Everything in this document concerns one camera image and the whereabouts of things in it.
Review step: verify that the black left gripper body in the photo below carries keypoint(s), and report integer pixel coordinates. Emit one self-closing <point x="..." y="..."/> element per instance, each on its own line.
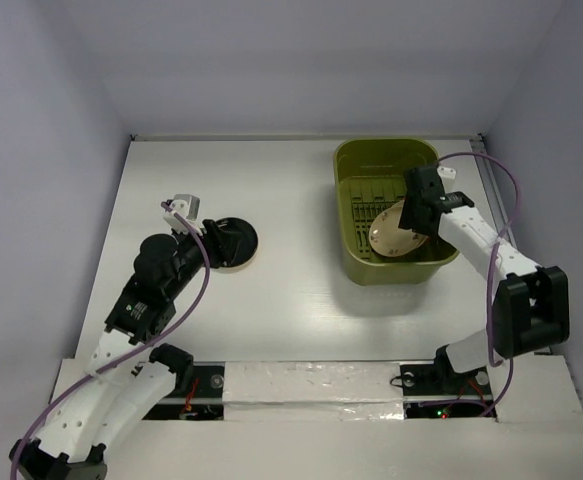
<point x="209" y="239"/>

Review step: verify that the silver taped base panel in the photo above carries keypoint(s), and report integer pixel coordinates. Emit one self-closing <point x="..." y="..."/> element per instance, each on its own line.
<point x="311" y="392"/>

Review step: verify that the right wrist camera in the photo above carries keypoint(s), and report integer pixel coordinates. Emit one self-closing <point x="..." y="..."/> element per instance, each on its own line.
<point x="447" y="174"/>

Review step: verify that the aluminium side rail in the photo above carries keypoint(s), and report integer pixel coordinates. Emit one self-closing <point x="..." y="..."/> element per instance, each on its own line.
<point x="489" y="169"/>

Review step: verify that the green dish rack tub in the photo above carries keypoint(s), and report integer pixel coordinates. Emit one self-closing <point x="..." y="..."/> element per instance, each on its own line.
<point x="369" y="179"/>

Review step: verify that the black plate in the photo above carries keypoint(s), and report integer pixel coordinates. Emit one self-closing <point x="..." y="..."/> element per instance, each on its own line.
<point x="250" y="240"/>

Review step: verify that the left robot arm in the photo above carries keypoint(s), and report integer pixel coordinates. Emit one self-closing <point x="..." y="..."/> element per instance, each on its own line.
<point x="132" y="368"/>

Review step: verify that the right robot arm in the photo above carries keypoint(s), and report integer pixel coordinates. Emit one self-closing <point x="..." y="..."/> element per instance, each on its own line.
<point x="527" y="305"/>

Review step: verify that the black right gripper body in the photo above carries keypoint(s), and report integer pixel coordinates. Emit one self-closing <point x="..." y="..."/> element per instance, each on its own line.
<point x="418" y="212"/>

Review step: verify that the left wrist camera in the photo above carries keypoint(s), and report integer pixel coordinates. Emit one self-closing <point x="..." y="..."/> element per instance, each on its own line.
<point x="181" y="213"/>

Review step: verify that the beige plate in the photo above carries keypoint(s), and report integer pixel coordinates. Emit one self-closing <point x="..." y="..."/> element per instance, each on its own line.
<point x="234" y="269"/>

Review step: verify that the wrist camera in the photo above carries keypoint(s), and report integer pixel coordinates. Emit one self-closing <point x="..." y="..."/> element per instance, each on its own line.
<point x="447" y="174"/>
<point x="181" y="213"/>

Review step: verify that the cream floral plate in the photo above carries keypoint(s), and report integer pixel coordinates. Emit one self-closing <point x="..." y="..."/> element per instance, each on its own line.
<point x="387" y="239"/>

